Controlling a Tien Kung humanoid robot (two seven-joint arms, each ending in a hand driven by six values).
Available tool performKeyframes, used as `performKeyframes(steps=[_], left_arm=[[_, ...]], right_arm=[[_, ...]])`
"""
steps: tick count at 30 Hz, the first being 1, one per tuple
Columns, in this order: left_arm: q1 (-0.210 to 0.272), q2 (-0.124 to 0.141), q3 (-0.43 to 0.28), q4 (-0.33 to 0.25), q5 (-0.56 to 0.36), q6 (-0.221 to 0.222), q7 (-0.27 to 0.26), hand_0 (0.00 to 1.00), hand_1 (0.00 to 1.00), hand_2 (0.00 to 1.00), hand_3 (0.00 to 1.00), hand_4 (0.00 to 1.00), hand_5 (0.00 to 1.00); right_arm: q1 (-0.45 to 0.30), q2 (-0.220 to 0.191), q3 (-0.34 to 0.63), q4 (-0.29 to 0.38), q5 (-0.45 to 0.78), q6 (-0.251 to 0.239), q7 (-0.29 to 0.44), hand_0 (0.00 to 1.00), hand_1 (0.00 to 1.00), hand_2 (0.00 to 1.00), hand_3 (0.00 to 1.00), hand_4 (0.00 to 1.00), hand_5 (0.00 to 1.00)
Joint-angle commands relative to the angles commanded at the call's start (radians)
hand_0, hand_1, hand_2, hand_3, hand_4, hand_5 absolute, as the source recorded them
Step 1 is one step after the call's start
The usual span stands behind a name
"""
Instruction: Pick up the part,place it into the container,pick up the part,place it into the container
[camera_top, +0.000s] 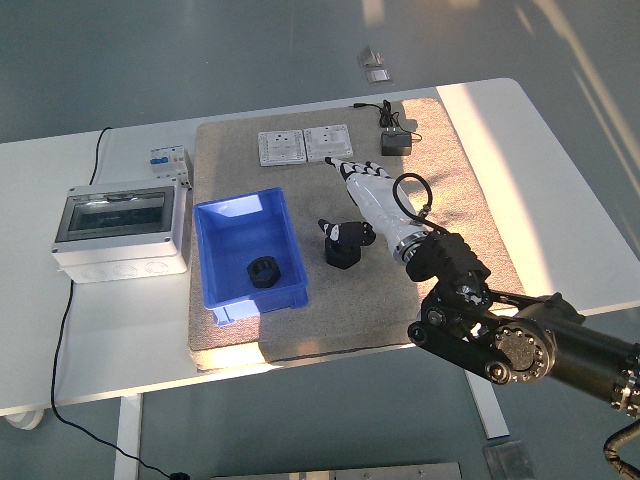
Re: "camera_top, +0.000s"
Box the white rounded object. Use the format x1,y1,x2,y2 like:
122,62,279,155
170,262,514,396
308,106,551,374
0,408,44,431

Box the small black hex nut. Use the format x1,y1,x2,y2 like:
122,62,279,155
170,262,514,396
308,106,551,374
246,255,282,290

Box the grey-white distribution box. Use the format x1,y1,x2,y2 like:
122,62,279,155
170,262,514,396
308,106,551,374
51,179,190,285

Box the long grey metal plate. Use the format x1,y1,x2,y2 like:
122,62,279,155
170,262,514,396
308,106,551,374
209,460,464,480

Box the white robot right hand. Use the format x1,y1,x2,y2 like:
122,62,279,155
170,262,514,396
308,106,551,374
317,156,429,254

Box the black corrugated cable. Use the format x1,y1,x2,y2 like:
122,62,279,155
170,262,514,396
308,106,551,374
602,424,640,480

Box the white wall socket panel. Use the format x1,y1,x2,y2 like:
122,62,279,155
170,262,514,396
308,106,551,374
303,123,354,163
257,128,307,167

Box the thin black adapter cord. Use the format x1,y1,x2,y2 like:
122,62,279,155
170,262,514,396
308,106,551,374
352,98,424,146

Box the blue plastic bin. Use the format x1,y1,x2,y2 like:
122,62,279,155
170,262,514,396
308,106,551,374
192,187,310,326

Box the white table leg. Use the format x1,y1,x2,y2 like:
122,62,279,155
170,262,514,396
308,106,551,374
464,369,510,441
113,393,145,480

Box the grey metal foot plate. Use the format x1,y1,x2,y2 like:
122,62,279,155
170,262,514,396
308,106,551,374
482,439,536,480

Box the long black cable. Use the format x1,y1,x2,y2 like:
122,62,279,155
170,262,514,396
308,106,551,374
49,126,189,480

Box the grey-brown felt mat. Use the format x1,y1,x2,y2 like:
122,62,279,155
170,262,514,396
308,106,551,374
187,96,526,374

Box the black power adapter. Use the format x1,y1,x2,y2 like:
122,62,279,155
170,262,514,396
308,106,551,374
379,127,414,157

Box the large black hex nut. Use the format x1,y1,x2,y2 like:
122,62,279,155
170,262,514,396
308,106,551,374
324,237,362,270

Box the white circuit breaker blue switches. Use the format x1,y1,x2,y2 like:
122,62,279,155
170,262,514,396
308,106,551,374
148,144,194,190

